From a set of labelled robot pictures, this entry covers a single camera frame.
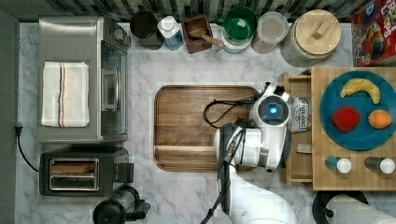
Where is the wooden drawer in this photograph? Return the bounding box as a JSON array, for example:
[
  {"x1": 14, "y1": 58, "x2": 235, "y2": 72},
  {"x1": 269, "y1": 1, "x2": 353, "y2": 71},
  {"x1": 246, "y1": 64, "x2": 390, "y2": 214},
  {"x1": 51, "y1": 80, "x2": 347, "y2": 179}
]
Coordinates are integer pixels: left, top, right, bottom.
[{"x1": 277, "y1": 72, "x2": 313, "y2": 187}]

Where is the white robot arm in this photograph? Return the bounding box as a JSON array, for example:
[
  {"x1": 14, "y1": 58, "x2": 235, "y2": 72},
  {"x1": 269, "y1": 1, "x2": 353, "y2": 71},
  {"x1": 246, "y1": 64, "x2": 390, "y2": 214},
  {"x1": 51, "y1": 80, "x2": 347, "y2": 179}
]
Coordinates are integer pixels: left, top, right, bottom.
[{"x1": 214, "y1": 84, "x2": 298, "y2": 224}]

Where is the wooden cutting board tray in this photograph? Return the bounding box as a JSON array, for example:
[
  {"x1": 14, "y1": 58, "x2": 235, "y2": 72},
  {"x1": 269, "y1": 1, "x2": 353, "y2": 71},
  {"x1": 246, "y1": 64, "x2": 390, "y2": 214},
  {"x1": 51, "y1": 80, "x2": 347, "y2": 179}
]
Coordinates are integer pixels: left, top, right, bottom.
[{"x1": 154, "y1": 85, "x2": 258, "y2": 172}]

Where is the glass jar white rim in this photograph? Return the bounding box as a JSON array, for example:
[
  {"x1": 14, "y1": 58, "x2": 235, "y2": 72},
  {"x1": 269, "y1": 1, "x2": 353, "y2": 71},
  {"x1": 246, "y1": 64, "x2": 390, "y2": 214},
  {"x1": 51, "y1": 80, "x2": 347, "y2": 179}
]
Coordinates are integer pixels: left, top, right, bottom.
[{"x1": 221, "y1": 28, "x2": 252, "y2": 54}]

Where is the dark wooden box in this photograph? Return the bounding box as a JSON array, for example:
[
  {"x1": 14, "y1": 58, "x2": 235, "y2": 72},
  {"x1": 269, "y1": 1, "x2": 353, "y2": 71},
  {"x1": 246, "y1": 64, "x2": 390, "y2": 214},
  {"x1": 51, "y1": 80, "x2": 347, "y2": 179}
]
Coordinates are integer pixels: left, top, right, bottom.
[{"x1": 181, "y1": 15, "x2": 212, "y2": 54}]

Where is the wooden scoop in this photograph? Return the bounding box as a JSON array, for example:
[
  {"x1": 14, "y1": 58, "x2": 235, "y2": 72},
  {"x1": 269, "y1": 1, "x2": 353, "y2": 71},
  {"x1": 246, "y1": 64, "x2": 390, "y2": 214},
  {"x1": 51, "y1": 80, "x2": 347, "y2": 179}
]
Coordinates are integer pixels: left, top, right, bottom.
[{"x1": 188, "y1": 28, "x2": 224, "y2": 48}]

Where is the green funnel cup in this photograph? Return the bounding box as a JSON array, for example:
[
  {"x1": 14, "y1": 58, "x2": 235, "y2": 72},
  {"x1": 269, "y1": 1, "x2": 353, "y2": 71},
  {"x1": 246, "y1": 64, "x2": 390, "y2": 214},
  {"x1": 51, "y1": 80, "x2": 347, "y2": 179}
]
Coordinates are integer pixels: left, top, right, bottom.
[{"x1": 215, "y1": 6, "x2": 258, "y2": 45}]

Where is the Deep River chips bag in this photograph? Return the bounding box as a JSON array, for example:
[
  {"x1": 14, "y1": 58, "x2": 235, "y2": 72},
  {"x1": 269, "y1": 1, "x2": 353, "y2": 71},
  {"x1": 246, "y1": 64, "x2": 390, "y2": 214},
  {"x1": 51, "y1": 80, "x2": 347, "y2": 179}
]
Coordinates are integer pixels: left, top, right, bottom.
[{"x1": 290, "y1": 96, "x2": 311, "y2": 133}]

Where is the black mug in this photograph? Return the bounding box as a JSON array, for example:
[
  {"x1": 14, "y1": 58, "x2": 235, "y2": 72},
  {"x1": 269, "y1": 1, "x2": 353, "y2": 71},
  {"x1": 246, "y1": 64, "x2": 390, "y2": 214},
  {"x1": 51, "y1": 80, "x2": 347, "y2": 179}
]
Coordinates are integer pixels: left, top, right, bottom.
[{"x1": 130, "y1": 11, "x2": 163, "y2": 50}]

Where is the grey speckled canister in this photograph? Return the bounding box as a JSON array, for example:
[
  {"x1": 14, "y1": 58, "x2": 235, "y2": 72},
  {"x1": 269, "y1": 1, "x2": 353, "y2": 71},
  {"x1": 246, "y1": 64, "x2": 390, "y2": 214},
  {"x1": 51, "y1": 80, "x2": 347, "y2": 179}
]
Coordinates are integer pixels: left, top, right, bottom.
[{"x1": 279, "y1": 24, "x2": 332, "y2": 67}]

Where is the clear lidded plastic container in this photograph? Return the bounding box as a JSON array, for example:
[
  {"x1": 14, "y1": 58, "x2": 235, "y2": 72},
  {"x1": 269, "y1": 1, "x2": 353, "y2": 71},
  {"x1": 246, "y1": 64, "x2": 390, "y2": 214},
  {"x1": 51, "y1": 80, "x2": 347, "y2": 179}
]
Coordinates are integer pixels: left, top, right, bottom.
[{"x1": 250, "y1": 12, "x2": 289, "y2": 54}]

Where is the black coffee grinder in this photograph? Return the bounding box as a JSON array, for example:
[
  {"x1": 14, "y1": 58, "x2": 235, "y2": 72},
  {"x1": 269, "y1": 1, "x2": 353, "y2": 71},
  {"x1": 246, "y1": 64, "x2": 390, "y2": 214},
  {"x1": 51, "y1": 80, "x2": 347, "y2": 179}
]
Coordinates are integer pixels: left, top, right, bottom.
[{"x1": 92, "y1": 185, "x2": 150, "y2": 224}]

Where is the stainless toaster oven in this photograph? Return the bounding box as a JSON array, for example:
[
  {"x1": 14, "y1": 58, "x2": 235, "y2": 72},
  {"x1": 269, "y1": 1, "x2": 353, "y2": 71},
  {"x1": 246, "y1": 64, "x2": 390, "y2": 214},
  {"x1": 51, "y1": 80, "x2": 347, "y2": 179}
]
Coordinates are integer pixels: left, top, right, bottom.
[{"x1": 38, "y1": 16, "x2": 131, "y2": 144}]

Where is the striped white towel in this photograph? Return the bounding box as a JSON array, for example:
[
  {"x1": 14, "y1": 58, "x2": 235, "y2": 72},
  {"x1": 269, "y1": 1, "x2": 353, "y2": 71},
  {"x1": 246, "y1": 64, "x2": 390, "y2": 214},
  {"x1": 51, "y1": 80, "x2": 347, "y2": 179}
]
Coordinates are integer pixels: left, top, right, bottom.
[{"x1": 41, "y1": 62, "x2": 90, "y2": 128}]

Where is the round wooden lid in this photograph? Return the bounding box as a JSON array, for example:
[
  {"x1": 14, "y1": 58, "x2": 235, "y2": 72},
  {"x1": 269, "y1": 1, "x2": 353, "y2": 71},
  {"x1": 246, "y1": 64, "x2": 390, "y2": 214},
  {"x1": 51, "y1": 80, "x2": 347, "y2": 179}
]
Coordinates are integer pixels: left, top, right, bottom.
[{"x1": 294, "y1": 9, "x2": 342, "y2": 55}]

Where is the red fruit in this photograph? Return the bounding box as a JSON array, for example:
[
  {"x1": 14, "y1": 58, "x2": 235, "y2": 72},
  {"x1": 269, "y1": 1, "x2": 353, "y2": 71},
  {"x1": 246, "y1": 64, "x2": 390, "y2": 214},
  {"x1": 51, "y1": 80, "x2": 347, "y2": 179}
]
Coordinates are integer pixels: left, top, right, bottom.
[{"x1": 332, "y1": 105, "x2": 361, "y2": 133}]

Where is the paper towel roll holder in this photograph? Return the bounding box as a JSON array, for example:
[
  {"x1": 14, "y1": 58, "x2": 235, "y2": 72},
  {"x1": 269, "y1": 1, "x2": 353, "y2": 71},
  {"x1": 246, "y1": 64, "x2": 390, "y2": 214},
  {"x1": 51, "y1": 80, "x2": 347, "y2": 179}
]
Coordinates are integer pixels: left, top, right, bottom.
[{"x1": 311, "y1": 189, "x2": 396, "y2": 224}]

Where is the black two-slot toaster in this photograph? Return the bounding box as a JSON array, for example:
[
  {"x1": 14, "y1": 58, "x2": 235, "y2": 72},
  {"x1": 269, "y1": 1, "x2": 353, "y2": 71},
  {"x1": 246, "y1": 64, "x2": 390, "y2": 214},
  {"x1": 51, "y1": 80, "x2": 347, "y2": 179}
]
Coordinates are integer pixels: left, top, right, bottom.
[{"x1": 39, "y1": 145, "x2": 134, "y2": 197}]

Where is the teal shaker white cap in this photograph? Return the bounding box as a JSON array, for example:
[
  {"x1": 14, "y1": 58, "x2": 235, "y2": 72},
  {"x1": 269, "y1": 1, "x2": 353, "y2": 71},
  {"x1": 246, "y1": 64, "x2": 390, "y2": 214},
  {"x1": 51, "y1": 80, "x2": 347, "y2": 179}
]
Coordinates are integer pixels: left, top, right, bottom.
[{"x1": 325, "y1": 156, "x2": 352, "y2": 174}]

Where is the yellow banana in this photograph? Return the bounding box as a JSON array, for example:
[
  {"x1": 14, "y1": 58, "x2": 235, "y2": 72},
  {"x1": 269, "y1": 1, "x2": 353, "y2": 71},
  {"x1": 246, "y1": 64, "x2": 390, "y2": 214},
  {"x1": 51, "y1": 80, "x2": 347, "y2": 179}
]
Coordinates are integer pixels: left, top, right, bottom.
[{"x1": 340, "y1": 78, "x2": 381, "y2": 105}]

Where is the blue plate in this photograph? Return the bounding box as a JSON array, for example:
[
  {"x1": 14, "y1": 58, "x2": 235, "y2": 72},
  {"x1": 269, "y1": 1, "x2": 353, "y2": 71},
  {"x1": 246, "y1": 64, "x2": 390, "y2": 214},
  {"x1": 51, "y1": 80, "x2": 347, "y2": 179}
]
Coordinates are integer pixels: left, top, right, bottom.
[{"x1": 319, "y1": 70, "x2": 396, "y2": 151}]

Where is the orange fruit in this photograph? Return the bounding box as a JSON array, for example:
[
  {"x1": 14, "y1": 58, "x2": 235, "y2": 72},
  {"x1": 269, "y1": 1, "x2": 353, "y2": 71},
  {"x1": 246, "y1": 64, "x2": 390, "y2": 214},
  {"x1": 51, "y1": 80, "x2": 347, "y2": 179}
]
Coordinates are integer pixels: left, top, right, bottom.
[{"x1": 368, "y1": 109, "x2": 392, "y2": 129}]

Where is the dark shaker white cap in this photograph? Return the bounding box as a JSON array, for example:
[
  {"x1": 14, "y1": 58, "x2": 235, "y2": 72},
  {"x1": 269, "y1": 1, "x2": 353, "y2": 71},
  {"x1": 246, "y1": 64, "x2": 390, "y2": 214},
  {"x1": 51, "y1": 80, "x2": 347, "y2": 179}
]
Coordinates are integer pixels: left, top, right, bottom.
[{"x1": 364, "y1": 157, "x2": 395, "y2": 175}]

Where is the cereal box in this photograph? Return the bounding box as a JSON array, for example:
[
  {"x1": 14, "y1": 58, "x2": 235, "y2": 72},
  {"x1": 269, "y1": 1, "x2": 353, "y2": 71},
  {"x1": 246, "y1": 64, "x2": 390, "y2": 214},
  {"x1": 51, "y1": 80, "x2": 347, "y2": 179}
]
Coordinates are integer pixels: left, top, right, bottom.
[{"x1": 351, "y1": 0, "x2": 396, "y2": 67}]

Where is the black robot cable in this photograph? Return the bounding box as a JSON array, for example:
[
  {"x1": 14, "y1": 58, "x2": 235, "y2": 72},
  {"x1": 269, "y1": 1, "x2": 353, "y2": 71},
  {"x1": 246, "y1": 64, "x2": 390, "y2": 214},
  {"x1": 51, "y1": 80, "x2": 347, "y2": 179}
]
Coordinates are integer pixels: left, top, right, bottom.
[{"x1": 199, "y1": 98, "x2": 260, "y2": 224}]

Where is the black power cord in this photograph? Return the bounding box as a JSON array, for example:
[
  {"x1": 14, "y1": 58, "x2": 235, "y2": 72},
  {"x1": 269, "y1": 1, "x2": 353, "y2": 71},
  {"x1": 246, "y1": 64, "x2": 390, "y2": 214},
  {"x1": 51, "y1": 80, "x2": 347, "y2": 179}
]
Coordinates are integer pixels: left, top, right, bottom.
[{"x1": 14, "y1": 124, "x2": 41, "y2": 173}]

